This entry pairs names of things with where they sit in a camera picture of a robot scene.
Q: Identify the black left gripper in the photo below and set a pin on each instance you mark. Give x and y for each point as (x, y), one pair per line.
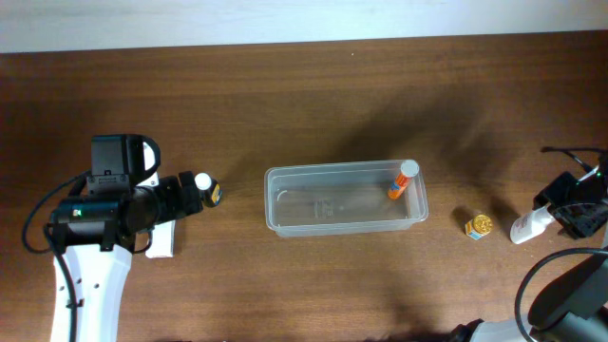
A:
(191, 191)

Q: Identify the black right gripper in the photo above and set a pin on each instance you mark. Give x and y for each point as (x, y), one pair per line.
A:
(562, 214)

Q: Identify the white plastic bottle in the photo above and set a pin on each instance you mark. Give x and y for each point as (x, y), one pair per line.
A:
(530, 225)

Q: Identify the orange tube white cap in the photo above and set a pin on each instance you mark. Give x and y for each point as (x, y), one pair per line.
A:
(408, 170)

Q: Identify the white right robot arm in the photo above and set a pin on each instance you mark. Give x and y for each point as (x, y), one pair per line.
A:
(572, 307)

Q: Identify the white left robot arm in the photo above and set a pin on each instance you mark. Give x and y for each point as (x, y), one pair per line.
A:
(117, 209)

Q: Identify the clear plastic container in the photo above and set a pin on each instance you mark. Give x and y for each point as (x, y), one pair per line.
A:
(340, 199)

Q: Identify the dark bottle white cap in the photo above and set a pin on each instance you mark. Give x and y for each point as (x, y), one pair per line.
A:
(209, 190)

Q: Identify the white green medicine box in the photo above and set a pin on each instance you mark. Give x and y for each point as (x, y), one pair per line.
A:
(163, 237)

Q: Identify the small gold lid jar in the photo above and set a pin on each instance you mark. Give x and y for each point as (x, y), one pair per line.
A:
(479, 226)

